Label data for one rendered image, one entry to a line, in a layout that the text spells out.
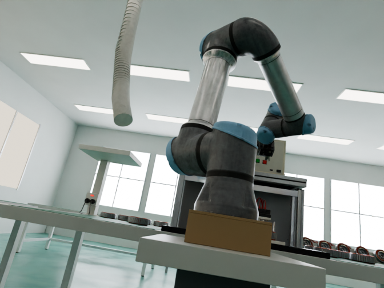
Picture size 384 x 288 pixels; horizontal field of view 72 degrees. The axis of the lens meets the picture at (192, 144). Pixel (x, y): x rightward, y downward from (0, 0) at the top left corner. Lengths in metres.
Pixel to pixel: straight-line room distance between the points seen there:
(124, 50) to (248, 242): 2.49
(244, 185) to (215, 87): 0.34
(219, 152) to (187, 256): 0.26
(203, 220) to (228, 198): 0.07
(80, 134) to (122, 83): 6.57
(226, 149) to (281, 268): 0.27
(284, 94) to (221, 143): 0.41
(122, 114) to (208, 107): 1.61
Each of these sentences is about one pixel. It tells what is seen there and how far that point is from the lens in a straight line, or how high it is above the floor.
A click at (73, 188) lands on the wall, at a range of 8.70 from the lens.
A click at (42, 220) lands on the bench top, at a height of 0.71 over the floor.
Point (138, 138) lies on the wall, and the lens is 8.42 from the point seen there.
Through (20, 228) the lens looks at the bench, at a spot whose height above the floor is 0.58.
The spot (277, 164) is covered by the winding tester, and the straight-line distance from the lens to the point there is 1.53.
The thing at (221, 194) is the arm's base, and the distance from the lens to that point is 0.59.
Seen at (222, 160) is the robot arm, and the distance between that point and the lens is 0.62.
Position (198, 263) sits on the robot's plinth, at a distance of 0.49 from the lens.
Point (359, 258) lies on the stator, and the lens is 1.61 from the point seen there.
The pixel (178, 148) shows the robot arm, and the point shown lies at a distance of 0.73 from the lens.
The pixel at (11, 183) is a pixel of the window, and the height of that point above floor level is 1.09.
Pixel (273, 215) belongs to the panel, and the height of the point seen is 0.91.
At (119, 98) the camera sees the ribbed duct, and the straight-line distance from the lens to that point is 2.49.
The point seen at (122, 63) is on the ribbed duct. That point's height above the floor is 2.17.
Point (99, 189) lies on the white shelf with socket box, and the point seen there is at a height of 0.94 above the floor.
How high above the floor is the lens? 0.78
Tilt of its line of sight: 17 degrees up
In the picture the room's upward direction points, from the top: 9 degrees clockwise
